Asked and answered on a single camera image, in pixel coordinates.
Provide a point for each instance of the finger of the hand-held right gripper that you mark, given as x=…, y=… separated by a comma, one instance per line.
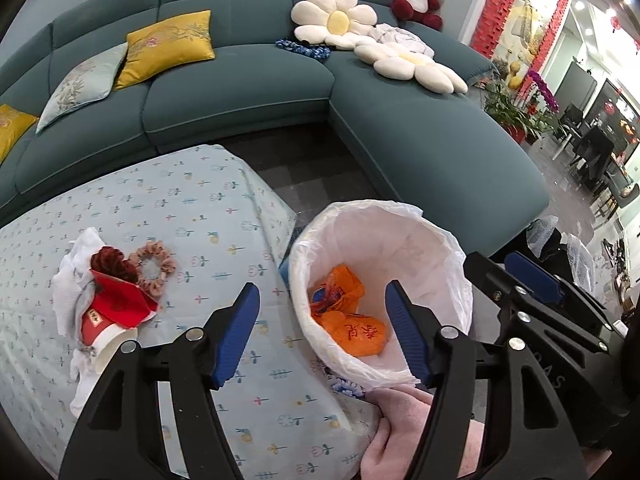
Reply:
x=492, y=280
x=532, y=272

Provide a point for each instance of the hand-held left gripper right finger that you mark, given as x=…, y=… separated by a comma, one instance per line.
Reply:
x=405, y=330

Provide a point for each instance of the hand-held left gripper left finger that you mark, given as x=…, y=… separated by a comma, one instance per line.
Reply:
x=235, y=330

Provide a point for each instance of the white lined waste bin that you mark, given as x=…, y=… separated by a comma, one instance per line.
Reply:
x=425, y=260

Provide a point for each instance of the blue patterned trash bin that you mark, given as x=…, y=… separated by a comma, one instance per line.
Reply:
x=350, y=386

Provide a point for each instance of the pink scrunchie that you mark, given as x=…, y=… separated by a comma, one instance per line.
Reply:
x=170, y=265

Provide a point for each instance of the red paper cup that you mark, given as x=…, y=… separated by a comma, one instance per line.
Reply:
x=97, y=327

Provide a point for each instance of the dark red scrunchie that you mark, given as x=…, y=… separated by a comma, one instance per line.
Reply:
x=112, y=262

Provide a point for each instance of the white tissue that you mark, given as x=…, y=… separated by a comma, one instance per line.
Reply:
x=87, y=385
x=75, y=265

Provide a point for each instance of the clear bubble wrap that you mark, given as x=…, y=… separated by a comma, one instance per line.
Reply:
x=542, y=232
x=582, y=260

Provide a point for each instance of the floral light blue tablecloth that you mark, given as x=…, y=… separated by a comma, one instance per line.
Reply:
x=200, y=210

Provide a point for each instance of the black chair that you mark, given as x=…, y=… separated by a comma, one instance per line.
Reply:
x=572, y=117
x=592, y=152

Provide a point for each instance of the green potted plant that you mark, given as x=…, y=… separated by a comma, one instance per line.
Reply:
x=505, y=105

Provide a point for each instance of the purple orchid plant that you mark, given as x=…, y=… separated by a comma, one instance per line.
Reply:
x=542, y=87

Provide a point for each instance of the white daisy flower cushion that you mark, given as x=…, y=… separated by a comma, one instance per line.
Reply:
x=337, y=20
x=415, y=67

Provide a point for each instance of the teal sectional sofa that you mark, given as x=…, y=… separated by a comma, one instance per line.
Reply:
x=240, y=90

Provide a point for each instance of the white crumpled cloth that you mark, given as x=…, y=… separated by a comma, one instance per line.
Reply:
x=400, y=37

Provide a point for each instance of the pale blue embroidered pillow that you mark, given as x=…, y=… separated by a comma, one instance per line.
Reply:
x=80, y=90

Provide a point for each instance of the blue braided fabric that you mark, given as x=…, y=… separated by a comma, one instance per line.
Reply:
x=300, y=49

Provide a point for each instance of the yellow embroidered pillow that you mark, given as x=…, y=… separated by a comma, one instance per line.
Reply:
x=12, y=127
x=165, y=45

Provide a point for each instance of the dark wall screen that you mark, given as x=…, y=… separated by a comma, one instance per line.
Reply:
x=577, y=85

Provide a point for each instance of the red hanging wall decoration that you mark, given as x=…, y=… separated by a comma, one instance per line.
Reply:
x=495, y=15
x=555, y=25

